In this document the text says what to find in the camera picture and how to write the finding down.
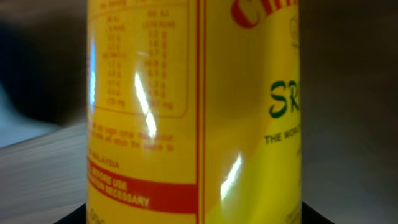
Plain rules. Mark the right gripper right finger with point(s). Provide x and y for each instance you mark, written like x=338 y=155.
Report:
x=311 y=216

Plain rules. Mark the red sauce bottle green cap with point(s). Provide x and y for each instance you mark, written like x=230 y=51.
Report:
x=193 y=112

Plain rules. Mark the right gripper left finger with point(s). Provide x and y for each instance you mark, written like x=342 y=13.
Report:
x=77 y=216

